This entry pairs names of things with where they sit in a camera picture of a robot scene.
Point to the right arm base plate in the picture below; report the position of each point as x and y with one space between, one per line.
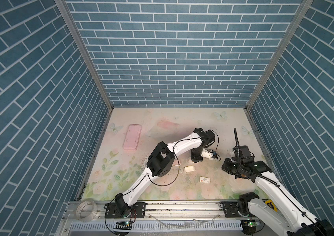
230 209

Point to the clear tape roll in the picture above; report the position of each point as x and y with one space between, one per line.
86 211

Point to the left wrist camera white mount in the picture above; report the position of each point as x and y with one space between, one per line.
210 154

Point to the staple box tray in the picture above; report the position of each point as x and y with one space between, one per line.
189 169

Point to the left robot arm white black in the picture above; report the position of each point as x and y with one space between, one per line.
160 162

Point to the yellow tape measure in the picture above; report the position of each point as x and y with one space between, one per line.
271 204

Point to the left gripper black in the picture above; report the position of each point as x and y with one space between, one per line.
195 159

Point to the white staple box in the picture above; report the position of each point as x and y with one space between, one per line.
205 180

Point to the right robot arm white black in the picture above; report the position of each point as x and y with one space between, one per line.
290 218

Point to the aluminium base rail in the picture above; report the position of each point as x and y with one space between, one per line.
177 209

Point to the white slotted cable duct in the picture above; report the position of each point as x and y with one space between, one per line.
145 226

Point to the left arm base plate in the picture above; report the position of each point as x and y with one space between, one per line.
135 211

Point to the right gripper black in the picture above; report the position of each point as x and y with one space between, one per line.
225 166

